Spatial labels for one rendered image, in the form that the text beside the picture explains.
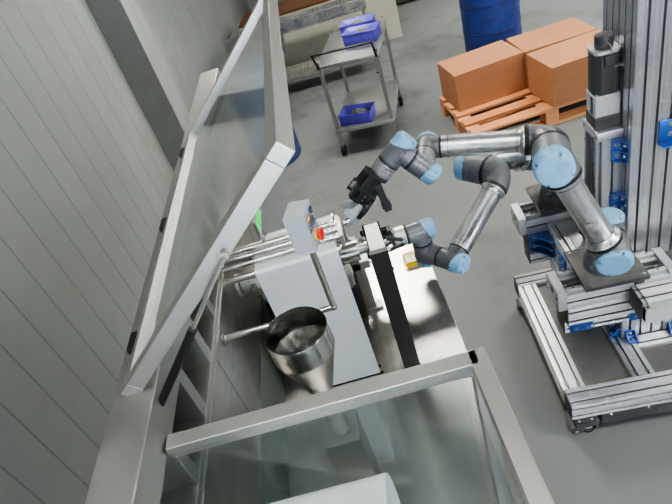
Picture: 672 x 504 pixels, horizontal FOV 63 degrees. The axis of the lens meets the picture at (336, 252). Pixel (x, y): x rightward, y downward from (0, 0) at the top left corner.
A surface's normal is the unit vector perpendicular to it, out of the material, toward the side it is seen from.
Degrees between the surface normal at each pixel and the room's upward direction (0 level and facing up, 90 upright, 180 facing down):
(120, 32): 90
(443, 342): 0
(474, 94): 90
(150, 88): 90
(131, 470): 0
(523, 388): 0
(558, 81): 90
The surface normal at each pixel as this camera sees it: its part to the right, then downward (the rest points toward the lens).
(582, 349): -0.27, -0.76
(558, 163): -0.29, 0.54
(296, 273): 0.11, 0.58
